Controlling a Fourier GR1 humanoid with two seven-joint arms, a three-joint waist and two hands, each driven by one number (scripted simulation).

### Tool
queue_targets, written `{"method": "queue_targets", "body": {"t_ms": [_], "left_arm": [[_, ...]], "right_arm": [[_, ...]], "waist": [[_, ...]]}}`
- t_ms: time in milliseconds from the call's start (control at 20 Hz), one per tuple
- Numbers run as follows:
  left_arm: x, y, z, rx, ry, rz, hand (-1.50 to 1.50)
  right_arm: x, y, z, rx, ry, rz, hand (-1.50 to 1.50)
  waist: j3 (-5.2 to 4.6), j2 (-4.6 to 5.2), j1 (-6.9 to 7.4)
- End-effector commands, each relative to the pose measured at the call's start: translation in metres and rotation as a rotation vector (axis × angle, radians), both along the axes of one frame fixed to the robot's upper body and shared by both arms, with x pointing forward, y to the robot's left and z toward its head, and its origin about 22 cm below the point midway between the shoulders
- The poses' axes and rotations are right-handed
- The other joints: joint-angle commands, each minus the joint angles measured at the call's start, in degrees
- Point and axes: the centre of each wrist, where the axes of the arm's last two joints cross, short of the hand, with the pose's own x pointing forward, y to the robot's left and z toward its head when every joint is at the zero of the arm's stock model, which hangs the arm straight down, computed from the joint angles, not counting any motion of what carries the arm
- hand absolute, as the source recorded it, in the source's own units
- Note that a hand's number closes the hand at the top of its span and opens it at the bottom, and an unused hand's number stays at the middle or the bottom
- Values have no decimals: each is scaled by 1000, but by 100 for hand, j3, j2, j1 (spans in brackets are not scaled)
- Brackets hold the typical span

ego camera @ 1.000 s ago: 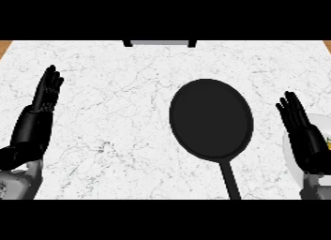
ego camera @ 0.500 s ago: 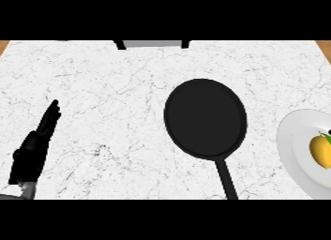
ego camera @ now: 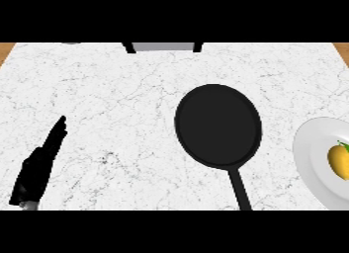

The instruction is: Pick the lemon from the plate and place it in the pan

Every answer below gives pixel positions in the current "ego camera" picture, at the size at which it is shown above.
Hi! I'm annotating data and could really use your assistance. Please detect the yellow lemon with green leaf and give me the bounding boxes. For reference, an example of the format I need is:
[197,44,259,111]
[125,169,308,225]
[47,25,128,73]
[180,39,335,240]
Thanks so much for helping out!
[326,139,349,182]

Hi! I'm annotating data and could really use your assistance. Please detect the black frying pan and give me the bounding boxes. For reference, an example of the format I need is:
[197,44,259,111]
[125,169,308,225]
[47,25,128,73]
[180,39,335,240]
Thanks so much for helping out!
[175,83,265,211]

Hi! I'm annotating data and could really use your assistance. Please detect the white plate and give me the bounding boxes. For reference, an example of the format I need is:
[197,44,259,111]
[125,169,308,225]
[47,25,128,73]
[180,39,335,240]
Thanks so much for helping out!
[292,116,349,211]

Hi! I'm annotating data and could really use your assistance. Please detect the grey appliance with black frame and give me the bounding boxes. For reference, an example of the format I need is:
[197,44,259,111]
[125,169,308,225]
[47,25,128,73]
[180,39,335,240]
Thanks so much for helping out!
[122,42,205,54]

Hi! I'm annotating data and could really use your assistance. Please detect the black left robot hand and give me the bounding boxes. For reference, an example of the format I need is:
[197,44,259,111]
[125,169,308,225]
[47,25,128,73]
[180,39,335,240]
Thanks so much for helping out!
[8,115,69,209]

